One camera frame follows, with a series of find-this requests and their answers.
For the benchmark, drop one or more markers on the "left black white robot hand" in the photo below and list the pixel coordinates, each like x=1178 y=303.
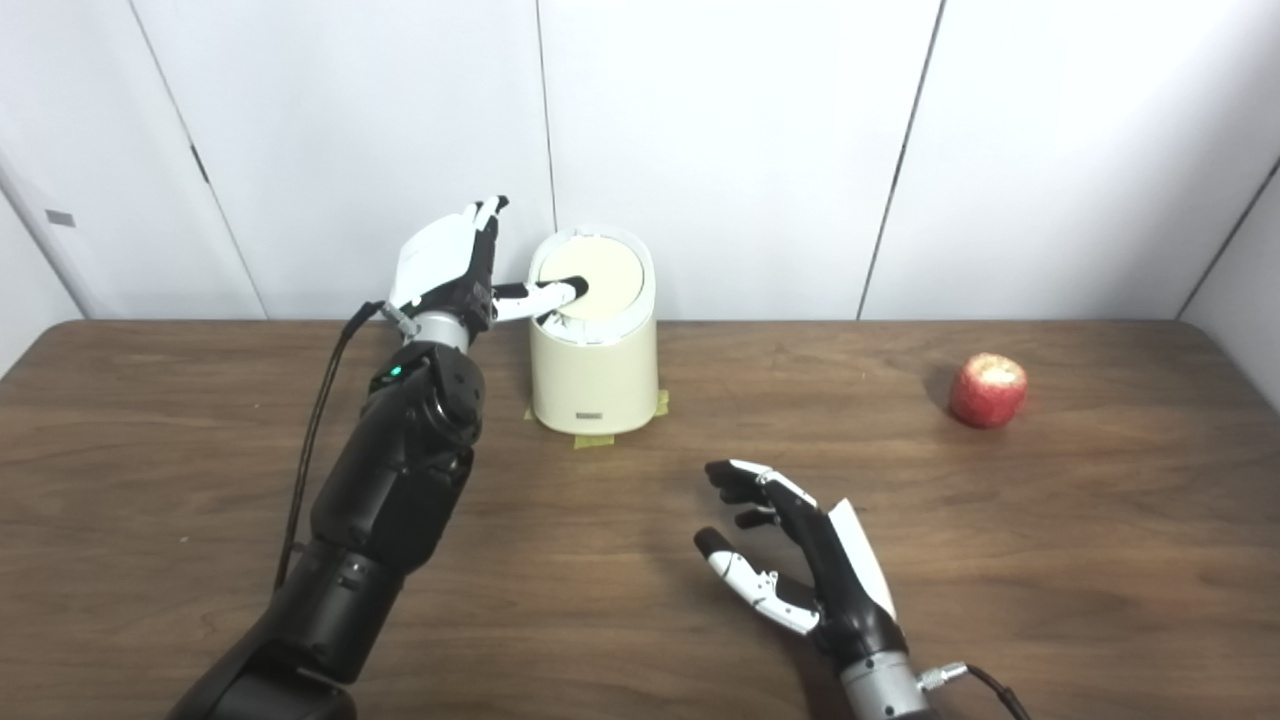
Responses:
x=440 y=260

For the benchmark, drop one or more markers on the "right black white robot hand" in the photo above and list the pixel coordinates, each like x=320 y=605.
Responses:
x=840 y=580

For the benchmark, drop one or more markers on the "round cream bin lid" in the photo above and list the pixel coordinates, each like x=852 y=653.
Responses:
x=610 y=270

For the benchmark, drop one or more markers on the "cream-colored bin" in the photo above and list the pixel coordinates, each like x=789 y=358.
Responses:
x=595 y=375

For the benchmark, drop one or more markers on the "red apple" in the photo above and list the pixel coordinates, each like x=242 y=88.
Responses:
x=988 y=392

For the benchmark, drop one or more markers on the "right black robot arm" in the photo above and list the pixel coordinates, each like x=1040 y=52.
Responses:
x=885 y=690

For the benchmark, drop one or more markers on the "small grey wall label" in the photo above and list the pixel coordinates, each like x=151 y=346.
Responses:
x=60 y=218

